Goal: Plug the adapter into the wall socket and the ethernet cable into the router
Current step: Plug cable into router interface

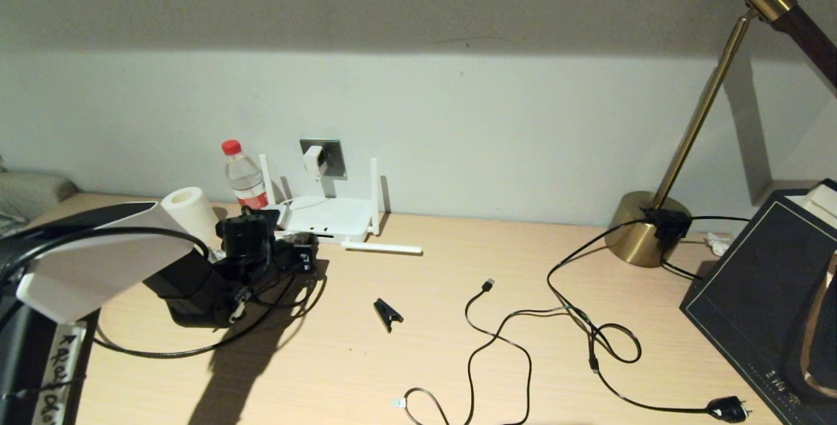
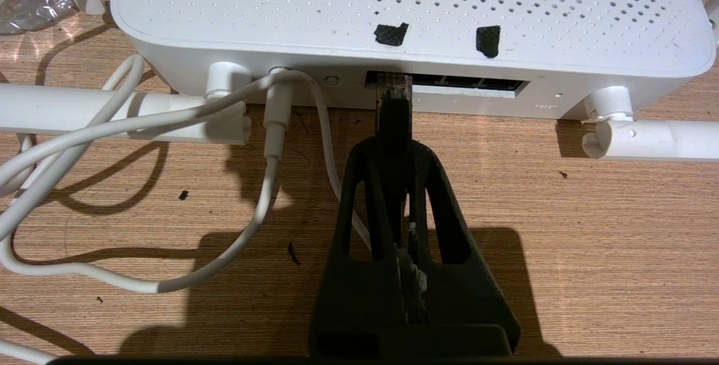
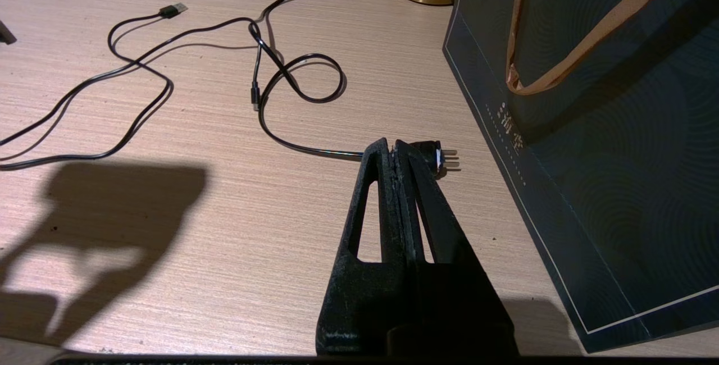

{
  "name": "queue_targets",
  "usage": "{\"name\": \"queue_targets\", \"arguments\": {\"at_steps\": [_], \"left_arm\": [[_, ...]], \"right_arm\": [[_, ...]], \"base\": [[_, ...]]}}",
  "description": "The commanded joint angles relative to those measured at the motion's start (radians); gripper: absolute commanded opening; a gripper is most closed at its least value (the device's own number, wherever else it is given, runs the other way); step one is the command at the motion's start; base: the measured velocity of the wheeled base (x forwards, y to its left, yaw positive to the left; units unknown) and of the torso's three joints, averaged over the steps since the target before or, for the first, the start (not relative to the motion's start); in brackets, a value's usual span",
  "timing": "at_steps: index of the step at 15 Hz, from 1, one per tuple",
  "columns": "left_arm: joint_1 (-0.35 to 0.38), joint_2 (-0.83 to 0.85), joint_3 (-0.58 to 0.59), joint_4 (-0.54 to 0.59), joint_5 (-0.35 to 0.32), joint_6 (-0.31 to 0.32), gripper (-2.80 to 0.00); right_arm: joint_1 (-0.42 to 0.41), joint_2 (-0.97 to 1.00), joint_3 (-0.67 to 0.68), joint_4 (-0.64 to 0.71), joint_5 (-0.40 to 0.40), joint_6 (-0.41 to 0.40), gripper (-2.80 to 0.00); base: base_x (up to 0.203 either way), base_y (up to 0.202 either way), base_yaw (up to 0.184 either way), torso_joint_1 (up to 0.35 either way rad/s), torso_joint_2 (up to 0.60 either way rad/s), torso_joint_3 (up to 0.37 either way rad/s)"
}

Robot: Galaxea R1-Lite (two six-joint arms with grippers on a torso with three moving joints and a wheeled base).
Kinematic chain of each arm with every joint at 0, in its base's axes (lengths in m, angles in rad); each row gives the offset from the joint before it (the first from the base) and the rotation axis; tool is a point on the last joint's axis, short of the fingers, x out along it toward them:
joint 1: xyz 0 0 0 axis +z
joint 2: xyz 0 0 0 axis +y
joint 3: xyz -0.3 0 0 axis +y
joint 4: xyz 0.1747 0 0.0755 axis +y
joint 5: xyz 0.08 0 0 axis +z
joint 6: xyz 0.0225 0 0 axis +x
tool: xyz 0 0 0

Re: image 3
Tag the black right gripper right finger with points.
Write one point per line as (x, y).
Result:
(460, 297)

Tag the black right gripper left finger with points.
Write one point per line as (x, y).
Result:
(359, 297)

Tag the black clip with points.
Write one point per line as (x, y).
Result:
(5, 33)

